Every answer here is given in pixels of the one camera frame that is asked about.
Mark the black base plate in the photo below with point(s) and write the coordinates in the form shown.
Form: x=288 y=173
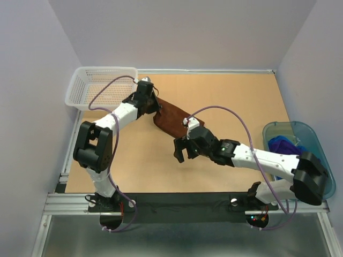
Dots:
x=196 y=207

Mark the white plastic mesh basket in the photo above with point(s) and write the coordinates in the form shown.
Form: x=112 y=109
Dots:
x=102 y=86

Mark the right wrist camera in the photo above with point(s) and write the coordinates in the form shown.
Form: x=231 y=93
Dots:
x=190 y=123

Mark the purple towel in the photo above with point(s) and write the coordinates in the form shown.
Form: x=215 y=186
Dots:
x=310 y=145

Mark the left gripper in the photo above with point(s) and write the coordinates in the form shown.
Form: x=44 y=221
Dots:
x=156 y=107

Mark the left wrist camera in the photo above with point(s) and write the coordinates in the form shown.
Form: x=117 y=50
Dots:
x=145 y=79

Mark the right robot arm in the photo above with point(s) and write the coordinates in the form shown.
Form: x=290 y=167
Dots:
x=303 y=177

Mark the blue towel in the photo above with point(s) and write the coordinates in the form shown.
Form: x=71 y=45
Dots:
x=283 y=144

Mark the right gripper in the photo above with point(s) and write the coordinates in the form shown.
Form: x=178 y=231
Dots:
x=181 y=143

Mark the brown towel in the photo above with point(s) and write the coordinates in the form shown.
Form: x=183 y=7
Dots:
x=170 y=118

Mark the aluminium frame rail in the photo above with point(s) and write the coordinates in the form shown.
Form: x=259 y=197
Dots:
x=57 y=203

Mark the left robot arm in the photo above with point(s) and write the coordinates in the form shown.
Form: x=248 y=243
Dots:
x=97 y=142

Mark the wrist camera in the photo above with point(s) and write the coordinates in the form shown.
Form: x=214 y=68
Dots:
x=145 y=79
x=190 y=123

